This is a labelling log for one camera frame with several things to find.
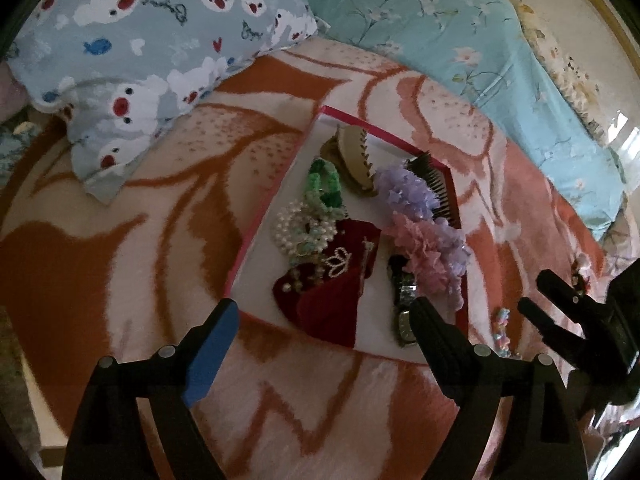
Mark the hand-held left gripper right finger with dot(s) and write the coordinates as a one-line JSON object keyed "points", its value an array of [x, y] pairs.
{"points": [[435, 345]]}

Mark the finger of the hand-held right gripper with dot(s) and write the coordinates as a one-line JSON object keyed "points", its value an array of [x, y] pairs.
{"points": [[555, 332], [570, 300]]}

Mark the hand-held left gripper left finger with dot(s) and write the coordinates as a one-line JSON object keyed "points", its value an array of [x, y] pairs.
{"points": [[212, 355]]}

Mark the silver wristwatch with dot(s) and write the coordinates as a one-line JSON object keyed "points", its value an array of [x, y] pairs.
{"points": [[406, 327]]}

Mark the pink-rimmed white tray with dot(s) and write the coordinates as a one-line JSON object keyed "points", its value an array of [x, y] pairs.
{"points": [[372, 332]]}

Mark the pink fabric flower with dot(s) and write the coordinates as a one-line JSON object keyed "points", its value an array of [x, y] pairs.
{"points": [[417, 245]]}

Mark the lilac fabric flower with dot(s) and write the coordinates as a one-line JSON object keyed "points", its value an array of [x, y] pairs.
{"points": [[450, 242]]}

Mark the silver crown brooch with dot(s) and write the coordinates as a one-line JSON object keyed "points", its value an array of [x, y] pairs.
{"points": [[340, 260]]}

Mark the dark hair comb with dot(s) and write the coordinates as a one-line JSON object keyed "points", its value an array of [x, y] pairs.
{"points": [[437, 190]]}

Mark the purple fabric flower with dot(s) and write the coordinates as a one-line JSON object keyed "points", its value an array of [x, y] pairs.
{"points": [[402, 192]]}

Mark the beige hair claw clip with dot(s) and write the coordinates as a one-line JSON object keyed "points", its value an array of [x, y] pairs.
{"points": [[350, 160]]}

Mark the green scrunchie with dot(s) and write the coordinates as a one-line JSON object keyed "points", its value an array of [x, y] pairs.
{"points": [[320, 167]]}

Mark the small dark hair accessory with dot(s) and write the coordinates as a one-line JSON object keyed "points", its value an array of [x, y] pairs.
{"points": [[580, 265]]}

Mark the orange and white floral blanket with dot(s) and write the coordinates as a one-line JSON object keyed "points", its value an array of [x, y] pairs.
{"points": [[125, 260]]}

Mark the cream floral cloth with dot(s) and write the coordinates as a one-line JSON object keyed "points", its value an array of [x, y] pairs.
{"points": [[565, 75]]}

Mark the grey-green floral cloth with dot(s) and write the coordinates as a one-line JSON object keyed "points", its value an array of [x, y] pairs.
{"points": [[12, 150]]}

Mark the teal floral quilt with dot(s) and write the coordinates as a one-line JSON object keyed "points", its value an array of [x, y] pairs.
{"points": [[425, 35]]}

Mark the grey bear print pillow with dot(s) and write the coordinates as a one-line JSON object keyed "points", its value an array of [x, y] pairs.
{"points": [[150, 35]]}

